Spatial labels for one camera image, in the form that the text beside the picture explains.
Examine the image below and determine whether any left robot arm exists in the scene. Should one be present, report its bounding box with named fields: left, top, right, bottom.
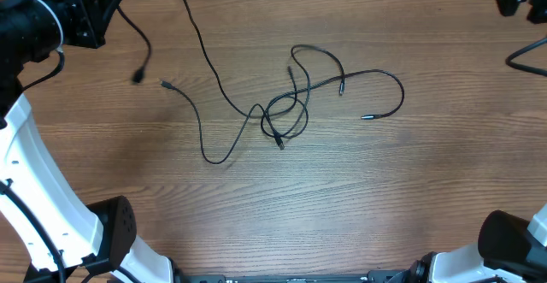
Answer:
left=1, top=0, right=185, bottom=282

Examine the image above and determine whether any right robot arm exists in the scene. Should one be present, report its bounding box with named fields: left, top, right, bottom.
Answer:
left=362, top=0, right=546, bottom=283

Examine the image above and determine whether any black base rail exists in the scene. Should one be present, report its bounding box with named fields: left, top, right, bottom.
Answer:
left=183, top=269, right=408, bottom=283

